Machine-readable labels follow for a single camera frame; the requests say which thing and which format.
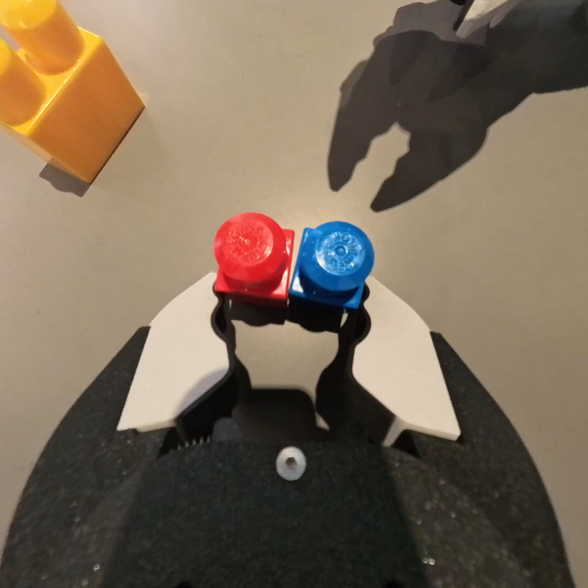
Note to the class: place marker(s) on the blue one-stud block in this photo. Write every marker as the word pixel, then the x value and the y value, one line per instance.
pixel 333 271

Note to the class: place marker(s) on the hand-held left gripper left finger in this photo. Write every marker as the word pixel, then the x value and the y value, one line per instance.
pixel 179 363

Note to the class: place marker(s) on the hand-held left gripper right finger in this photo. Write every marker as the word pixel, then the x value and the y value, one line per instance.
pixel 404 372

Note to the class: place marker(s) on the yellow two-stud block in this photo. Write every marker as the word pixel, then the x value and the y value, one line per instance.
pixel 69 101

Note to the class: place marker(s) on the red one-stud block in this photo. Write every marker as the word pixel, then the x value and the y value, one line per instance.
pixel 252 266

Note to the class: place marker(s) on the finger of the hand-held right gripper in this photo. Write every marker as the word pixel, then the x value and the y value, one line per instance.
pixel 477 11

